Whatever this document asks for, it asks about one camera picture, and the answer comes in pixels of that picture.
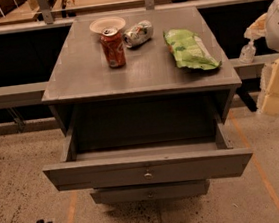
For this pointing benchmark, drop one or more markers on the tan robot gripper body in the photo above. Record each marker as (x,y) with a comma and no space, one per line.
(257,29)

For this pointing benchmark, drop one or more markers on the grey top drawer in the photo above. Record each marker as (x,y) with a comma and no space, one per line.
(154,149)

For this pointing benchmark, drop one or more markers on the grey drawer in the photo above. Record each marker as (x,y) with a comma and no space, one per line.
(154,149)
(150,192)

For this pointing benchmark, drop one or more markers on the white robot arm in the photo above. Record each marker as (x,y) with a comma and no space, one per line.
(267,26)

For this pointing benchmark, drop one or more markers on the grey wooden drawer cabinet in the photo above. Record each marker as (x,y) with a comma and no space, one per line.
(82,73)

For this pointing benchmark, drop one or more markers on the grey lower drawer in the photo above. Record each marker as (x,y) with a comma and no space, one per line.
(150,192)

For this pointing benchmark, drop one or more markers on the clear hand sanitizer bottle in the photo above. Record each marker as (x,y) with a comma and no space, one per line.
(248,53)

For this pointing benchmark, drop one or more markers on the yellow foam block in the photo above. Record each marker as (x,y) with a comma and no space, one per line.
(268,100)

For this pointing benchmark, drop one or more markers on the green chip bag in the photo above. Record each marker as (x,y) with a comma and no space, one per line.
(188,50)

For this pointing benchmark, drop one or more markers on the silver crushed can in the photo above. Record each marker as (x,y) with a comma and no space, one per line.
(138,34)

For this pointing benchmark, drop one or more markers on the orange soda can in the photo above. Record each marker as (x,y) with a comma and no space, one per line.
(111,40)

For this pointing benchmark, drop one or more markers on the white paper bowl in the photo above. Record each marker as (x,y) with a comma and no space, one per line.
(99,25)

